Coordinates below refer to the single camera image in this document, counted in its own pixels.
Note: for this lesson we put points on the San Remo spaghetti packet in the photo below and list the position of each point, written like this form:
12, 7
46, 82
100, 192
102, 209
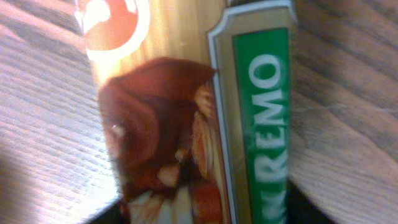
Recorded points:
195, 101

